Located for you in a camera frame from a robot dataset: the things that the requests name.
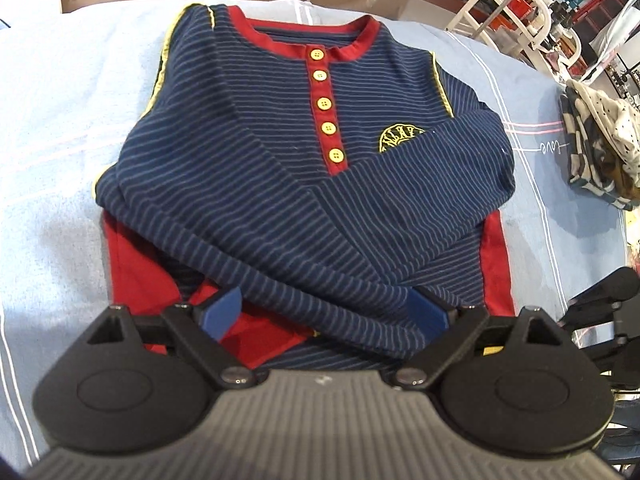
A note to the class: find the navy striped shirt red trim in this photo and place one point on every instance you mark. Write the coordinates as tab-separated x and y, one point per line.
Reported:
300	185

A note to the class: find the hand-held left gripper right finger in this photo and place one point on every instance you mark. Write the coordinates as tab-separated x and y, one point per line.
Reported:
427	312

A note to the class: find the blue plaid bed sheet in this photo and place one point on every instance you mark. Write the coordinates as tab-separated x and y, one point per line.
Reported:
60	160

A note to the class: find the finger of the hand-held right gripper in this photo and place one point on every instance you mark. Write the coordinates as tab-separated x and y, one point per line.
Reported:
607	285
607	355

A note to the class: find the pile of striped clothes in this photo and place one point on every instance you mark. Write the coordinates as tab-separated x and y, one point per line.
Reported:
595	150

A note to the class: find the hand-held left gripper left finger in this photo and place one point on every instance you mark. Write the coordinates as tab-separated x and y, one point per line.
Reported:
222	312

